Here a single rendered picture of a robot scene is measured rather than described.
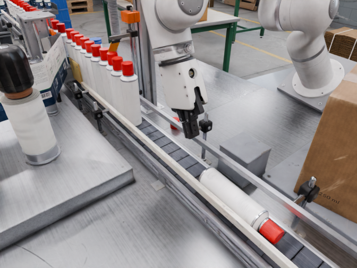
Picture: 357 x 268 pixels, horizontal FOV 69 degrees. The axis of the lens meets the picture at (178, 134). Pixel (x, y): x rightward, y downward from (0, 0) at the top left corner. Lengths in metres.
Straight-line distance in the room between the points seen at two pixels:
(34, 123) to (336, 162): 0.69
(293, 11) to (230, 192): 0.57
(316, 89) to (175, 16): 0.83
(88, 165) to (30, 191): 0.14
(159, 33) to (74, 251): 0.48
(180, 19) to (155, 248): 0.45
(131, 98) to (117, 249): 0.41
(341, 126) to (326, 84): 0.60
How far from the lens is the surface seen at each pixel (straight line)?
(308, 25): 0.91
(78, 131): 0.87
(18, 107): 0.70
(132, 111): 0.82
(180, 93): 0.54
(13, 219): 0.68
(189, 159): 0.71
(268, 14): 0.94
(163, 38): 0.52
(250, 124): 0.98
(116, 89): 0.83
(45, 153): 0.77
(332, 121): 0.60
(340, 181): 0.66
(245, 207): 0.55
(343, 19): 6.52
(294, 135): 0.97
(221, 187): 0.58
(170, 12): 0.46
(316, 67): 1.09
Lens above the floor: 1.35
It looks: 36 degrees down
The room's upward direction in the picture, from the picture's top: straight up
